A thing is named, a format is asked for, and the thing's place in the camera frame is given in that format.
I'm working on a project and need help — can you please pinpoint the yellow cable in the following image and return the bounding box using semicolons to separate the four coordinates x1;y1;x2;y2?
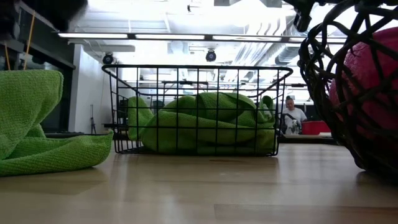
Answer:
22;11;36;70
3;42;11;71

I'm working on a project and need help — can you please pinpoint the light wooden background table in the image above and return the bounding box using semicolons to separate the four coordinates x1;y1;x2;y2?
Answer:
277;133;337;146

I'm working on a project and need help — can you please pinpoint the dark woven wicker basket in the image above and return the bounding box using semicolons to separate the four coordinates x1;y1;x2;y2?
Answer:
296;0;398;179

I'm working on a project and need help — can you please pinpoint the black tripod stand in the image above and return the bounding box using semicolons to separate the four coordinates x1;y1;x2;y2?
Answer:
89;103;98;135

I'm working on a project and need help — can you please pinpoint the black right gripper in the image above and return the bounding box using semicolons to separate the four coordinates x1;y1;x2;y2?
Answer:
283;0;331;33

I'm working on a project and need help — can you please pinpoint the black wire basket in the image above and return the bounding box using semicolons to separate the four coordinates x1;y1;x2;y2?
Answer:
101;63;294;157

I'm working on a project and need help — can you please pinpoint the overhead light bar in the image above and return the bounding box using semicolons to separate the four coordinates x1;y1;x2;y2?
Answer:
57;32;348;44

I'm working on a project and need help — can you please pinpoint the green microfiber towel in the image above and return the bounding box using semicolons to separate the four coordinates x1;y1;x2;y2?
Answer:
139;91;277;156
0;69;114;178
127;96;155;141

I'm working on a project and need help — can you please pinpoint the dark rig side structure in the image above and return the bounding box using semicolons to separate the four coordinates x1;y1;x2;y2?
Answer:
0;0;76;134

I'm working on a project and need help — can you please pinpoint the red plastic bin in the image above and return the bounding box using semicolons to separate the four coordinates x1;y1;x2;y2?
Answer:
300;120;331;136

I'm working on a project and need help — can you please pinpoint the person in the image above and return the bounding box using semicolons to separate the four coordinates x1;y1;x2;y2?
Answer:
280;95;308;136

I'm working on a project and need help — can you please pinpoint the pink microfiber towel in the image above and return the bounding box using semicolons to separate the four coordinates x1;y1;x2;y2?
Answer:
328;26;398;141

